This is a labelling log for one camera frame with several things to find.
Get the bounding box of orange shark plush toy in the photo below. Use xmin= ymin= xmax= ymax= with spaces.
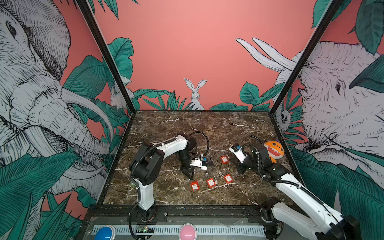
xmin=264 ymin=141 xmax=285 ymax=163

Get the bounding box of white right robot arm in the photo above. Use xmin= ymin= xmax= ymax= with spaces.
xmin=229 ymin=141 xmax=362 ymax=240

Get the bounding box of white slotted cable duct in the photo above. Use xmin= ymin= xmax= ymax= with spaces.
xmin=89 ymin=224 xmax=266 ymax=238

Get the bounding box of black corner frame post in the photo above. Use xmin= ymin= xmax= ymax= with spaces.
xmin=76 ymin=0 xmax=136 ymax=114
xmin=269 ymin=0 xmax=343 ymax=116

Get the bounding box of red padlock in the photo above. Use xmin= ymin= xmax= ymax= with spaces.
xmin=224 ymin=174 xmax=234 ymax=184
xmin=191 ymin=181 xmax=200 ymax=191
xmin=207 ymin=178 xmax=216 ymax=188
xmin=221 ymin=156 xmax=230 ymax=165

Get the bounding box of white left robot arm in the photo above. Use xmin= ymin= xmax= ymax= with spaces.
xmin=130 ymin=132 xmax=197 ymax=211

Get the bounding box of black corner frame post right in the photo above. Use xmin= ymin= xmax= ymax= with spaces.
xmin=269 ymin=0 xmax=343 ymax=116

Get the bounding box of black corrugated cable left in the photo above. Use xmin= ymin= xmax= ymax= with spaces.
xmin=188 ymin=130 xmax=210 ymax=158

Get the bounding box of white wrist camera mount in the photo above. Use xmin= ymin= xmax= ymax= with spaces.
xmin=190 ymin=157 xmax=209 ymax=171
xmin=229 ymin=143 xmax=247 ymax=163

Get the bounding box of blue push button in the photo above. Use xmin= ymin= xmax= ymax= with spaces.
xmin=95 ymin=225 xmax=117 ymax=240

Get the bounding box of black corrugated cable right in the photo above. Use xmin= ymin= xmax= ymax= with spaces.
xmin=241 ymin=134 xmax=301 ymax=187

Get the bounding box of black corner frame post left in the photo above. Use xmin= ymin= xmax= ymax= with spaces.
xmin=76 ymin=0 xmax=136 ymax=114

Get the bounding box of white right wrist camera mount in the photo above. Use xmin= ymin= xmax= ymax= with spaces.
xmin=229 ymin=143 xmax=247 ymax=163

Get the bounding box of black corrugated cable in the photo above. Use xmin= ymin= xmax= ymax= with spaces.
xmin=241 ymin=134 xmax=301 ymax=187
xmin=188 ymin=130 xmax=210 ymax=158

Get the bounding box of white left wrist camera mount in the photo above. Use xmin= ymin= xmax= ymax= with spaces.
xmin=190 ymin=157 xmax=209 ymax=171

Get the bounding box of pink push button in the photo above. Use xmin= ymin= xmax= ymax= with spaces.
xmin=179 ymin=223 xmax=197 ymax=240

